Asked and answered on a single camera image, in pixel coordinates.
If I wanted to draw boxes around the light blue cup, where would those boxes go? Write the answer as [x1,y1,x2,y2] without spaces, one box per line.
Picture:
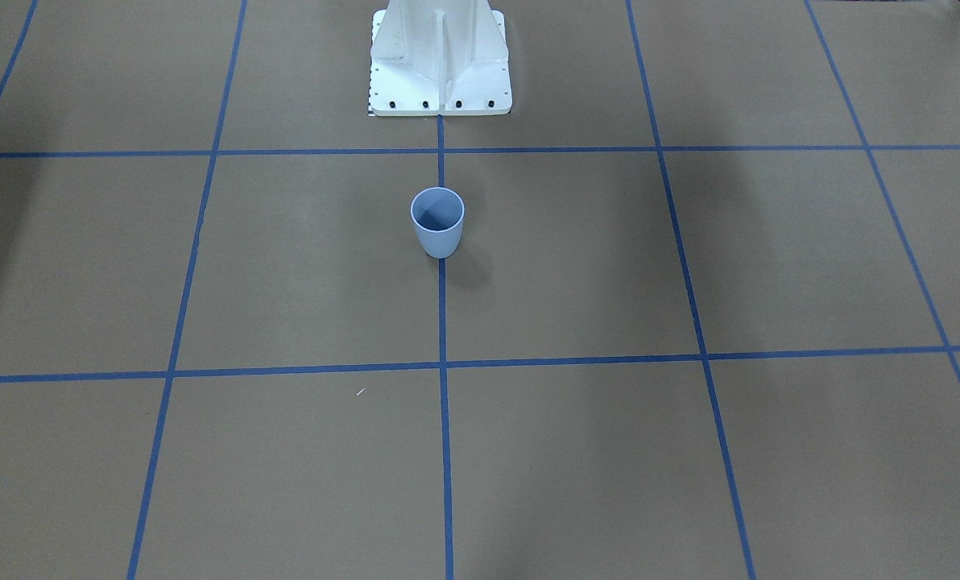
[409,187,466,259]

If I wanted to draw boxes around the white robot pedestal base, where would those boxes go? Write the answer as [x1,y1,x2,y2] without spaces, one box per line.
[367,1,513,117]

